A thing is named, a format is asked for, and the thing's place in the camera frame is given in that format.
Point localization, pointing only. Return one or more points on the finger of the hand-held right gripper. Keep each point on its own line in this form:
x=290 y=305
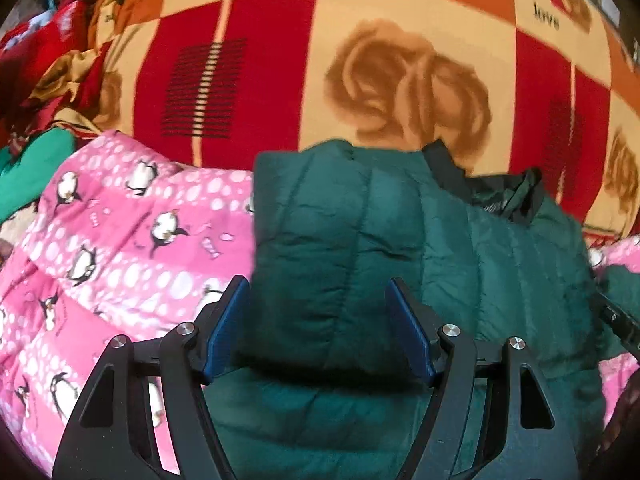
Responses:
x=620 y=322

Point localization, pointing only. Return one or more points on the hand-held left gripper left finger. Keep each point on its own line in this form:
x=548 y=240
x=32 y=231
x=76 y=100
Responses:
x=227 y=330

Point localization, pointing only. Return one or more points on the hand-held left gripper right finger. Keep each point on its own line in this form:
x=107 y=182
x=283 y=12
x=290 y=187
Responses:
x=410 y=335

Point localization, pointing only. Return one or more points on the dark green puffer jacket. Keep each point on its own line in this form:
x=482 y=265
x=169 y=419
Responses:
x=340 y=240

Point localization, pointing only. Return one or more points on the bright green cloth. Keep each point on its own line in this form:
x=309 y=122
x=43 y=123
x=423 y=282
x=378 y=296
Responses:
x=30 y=175

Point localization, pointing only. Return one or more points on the red orange checkered rose blanket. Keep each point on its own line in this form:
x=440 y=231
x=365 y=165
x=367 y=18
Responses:
x=380 y=60

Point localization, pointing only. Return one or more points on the golden yellow cloth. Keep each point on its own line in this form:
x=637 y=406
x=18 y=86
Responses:
x=65 y=72

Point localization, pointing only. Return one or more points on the red cloth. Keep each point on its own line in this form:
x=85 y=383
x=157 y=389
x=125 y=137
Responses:
x=55 y=30

